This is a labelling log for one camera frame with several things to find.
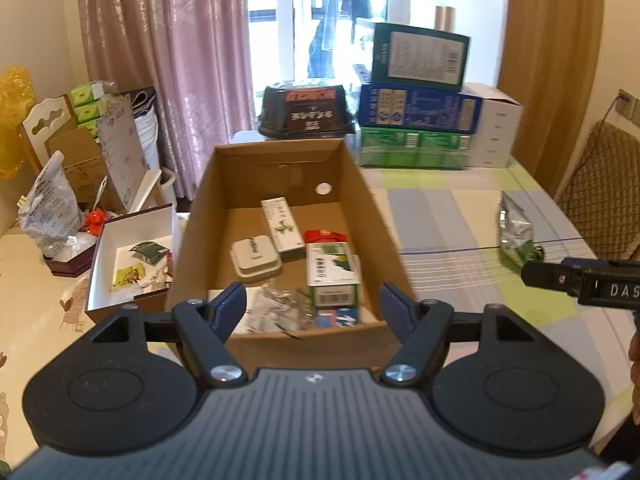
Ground clear plastic metal case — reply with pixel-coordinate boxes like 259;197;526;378
233;284;314;336

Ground silver green leaf pouch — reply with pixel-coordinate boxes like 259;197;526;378
498;193;538;266

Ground small white case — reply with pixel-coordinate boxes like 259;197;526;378
230;235;282;283

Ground green white medicine box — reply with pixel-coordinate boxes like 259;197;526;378
306;242;360;309

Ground white slim medicine box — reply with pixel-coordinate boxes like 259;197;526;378
262;197;306;261

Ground person right hand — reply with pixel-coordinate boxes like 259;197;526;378
628;332;640;404

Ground quilted brown chair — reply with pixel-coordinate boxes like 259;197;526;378
558;120;639;261

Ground blue white small packet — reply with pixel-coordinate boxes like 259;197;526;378
314;307;360;330

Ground open white shoebox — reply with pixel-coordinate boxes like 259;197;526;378
85;205;181;323

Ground plaid tablecloth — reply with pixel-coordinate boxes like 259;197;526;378
150;159;640;451

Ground brown cardboard box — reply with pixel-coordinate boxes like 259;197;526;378
167;140;410;370

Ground white carton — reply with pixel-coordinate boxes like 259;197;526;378
463;82;523;168

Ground dark red box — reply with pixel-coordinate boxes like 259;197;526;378
43;246;96;278

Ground orange toy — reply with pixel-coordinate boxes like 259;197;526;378
85;208;108;237

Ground green tissue pack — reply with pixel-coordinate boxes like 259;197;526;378
358;127;472;170

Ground white printed plastic bag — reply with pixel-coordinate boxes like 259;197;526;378
18;151;84;259

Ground small brown carton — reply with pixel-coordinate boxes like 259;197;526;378
46;128;107;206

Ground blue carton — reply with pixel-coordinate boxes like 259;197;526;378
357;84;483;134

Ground brown curtain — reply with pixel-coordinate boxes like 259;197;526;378
498;0;604;195

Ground black food container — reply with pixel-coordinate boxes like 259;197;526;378
257;79;355;140

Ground green tissue boxes stack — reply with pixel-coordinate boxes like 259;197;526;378
70;80;117;139

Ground dark green carton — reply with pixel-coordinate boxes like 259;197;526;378
371;23;471;91

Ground cardboard tubes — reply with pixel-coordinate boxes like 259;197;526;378
434;6;456;32

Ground yellow plastic bag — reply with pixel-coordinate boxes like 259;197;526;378
0;66;36;180

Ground pink curtain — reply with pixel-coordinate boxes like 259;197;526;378
78;0;255;198

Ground wall socket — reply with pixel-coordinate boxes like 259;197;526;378
615;89;639;125

